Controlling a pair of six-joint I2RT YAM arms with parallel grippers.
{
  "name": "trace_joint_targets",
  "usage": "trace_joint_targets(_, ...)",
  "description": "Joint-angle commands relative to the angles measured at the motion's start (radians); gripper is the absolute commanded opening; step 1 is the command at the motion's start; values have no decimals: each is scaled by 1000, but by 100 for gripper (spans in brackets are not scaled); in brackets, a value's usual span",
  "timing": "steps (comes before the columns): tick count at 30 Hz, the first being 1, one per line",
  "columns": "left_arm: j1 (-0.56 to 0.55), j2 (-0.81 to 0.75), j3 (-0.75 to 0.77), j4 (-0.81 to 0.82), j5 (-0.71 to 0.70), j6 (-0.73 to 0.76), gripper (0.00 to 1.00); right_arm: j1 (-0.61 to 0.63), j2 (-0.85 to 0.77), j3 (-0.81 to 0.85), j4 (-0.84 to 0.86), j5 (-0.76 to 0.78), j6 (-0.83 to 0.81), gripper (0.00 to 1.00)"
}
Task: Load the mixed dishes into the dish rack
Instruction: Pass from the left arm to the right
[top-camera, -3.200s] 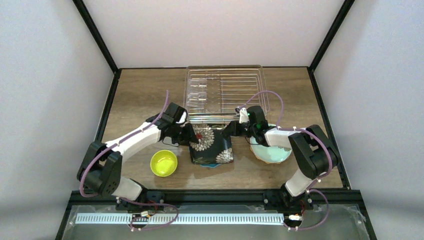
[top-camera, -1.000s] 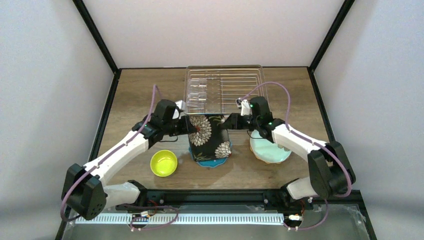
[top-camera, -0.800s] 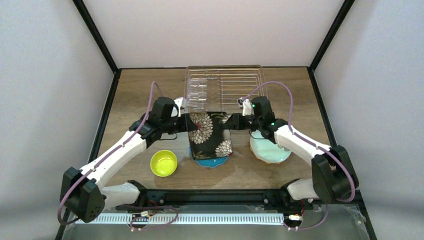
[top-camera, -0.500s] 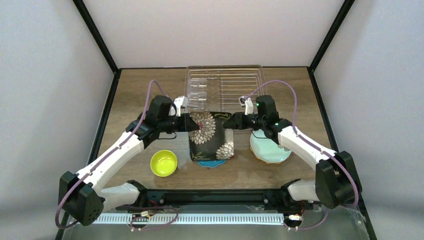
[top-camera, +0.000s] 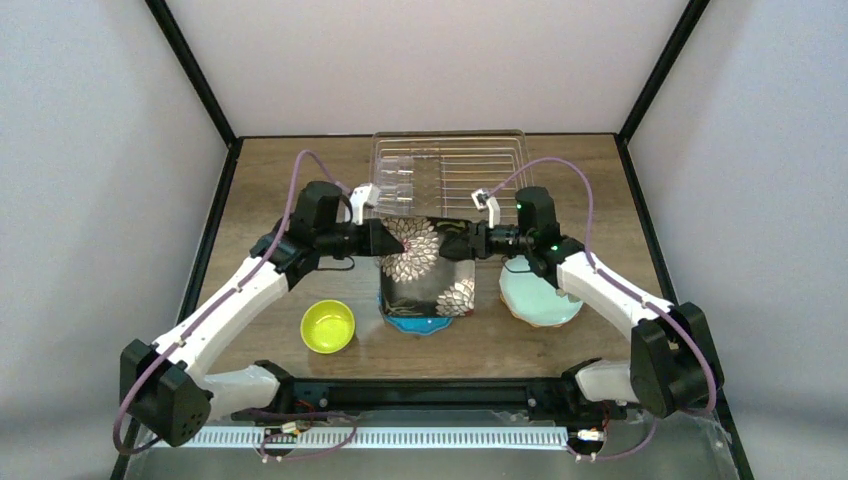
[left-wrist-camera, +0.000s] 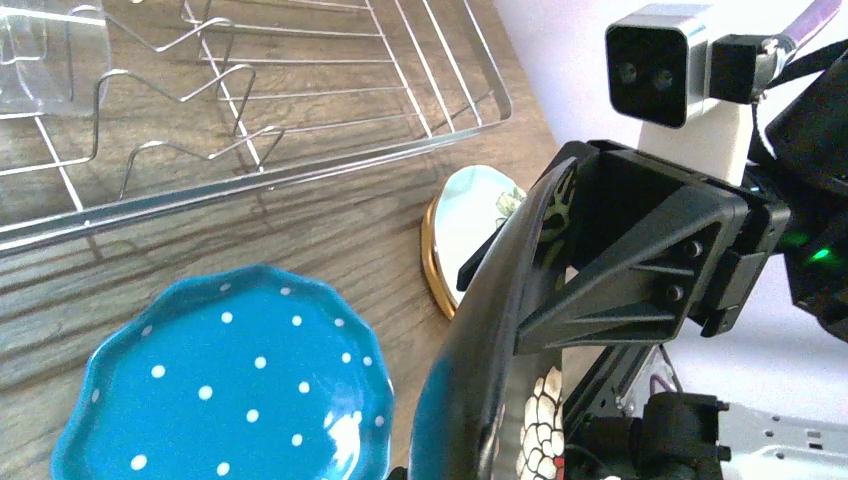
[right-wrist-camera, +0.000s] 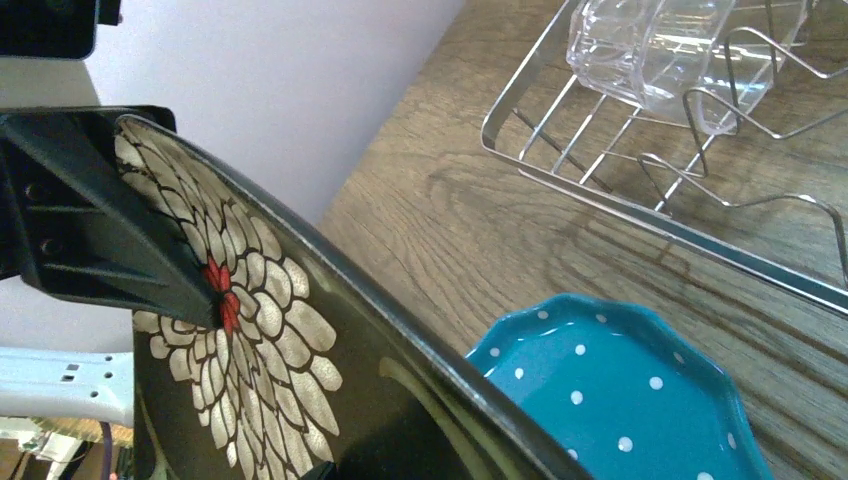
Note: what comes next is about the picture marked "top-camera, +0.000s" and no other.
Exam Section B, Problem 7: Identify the left black frame post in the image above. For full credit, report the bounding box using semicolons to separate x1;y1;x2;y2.
145;0;237;147

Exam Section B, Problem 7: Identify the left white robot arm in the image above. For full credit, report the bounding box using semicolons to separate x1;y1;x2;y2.
113;181;404;454

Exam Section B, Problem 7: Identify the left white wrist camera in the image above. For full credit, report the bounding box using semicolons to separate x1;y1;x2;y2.
349;183;381;225

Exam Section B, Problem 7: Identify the clear plastic glass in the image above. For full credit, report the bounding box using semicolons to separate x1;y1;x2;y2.
375;155;415;190
374;183;415;216

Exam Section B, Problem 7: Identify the yellow-green small bowl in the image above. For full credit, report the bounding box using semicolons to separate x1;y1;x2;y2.
300;299;356;355

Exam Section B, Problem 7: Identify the metal wire dish rack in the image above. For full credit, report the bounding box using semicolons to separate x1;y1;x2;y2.
370;130;529;222

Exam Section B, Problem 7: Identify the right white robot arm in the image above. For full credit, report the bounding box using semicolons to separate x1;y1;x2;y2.
440;187;723;418

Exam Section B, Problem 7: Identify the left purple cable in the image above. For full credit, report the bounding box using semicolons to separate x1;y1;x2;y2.
112;149;362;463

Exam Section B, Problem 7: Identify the blue plate under square plate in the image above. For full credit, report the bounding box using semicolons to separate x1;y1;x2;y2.
376;293;453;336

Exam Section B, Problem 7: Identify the white slotted cable duct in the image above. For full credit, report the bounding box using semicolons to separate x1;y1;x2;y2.
183;426;569;450

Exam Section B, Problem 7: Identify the black floral square plate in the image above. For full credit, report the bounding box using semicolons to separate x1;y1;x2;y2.
377;216;476;318

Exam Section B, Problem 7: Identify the light blue floral plate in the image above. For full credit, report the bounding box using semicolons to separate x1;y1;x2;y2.
499;256;584;323

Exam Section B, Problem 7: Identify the black frame post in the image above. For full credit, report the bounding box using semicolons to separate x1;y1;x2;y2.
616;0;710;144
145;0;237;147

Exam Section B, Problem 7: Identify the right black frame post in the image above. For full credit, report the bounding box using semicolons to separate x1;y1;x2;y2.
616;0;710;144

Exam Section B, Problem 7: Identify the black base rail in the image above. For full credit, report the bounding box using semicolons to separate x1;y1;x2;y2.
135;377;727;425

